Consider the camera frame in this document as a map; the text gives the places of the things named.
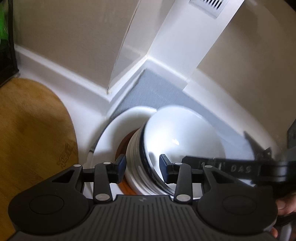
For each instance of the person's right hand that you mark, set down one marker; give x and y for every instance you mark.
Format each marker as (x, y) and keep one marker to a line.
(286, 206)

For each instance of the grey vent grille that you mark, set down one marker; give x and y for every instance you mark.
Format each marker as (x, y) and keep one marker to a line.
(208, 7)

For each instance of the small white floral plate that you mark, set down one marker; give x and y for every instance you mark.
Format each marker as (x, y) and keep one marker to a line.
(108, 139)

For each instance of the white bowl blue pattern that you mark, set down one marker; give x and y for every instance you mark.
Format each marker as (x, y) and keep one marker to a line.
(185, 129)

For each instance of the cream ribbed bowl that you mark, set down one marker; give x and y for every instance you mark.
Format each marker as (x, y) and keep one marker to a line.
(134, 150)

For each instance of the wooden cutting board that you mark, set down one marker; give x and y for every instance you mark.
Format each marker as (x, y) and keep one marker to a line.
(34, 127)

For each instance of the grey printed cloth mat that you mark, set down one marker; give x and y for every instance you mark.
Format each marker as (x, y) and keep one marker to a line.
(166, 92)

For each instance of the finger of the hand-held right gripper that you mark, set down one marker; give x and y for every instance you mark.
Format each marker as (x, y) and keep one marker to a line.
(121, 165)
(164, 169)
(256, 148)
(231, 169)

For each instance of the brown round plate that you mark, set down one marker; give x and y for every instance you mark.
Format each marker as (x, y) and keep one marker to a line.
(121, 148)

